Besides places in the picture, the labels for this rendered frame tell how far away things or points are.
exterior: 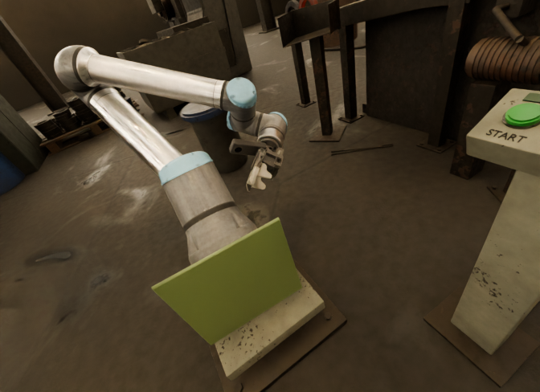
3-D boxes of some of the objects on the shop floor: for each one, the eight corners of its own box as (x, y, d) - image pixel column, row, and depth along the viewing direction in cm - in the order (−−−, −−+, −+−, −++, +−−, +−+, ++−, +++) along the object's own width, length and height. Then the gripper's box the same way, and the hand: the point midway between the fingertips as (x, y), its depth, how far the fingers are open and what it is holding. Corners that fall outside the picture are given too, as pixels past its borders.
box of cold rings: (214, 83, 374) (190, 22, 326) (238, 89, 313) (214, 15, 265) (149, 111, 343) (112, 48, 295) (161, 124, 282) (118, 47, 234)
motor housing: (458, 159, 118) (490, 31, 86) (515, 178, 101) (581, 28, 69) (439, 172, 115) (466, 43, 83) (495, 193, 98) (555, 44, 66)
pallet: (135, 105, 394) (118, 76, 368) (144, 114, 335) (124, 81, 309) (55, 139, 357) (29, 110, 330) (48, 157, 298) (17, 123, 271)
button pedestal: (450, 281, 78) (521, 81, 41) (553, 353, 60) (852, 112, 22) (415, 312, 74) (457, 121, 37) (513, 399, 56) (797, 198, 18)
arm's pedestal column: (235, 416, 66) (223, 410, 61) (194, 300, 96) (185, 289, 91) (347, 322, 76) (345, 310, 72) (280, 243, 107) (275, 231, 102)
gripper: (288, 141, 83) (277, 185, 68) (276, 162, 90) (263, 206, 75) (264, 130, 81) (249, 173, 67) (254, 153, 89) (238, 195, 74)
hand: (249, 183), depth 72 cm, fingers closed
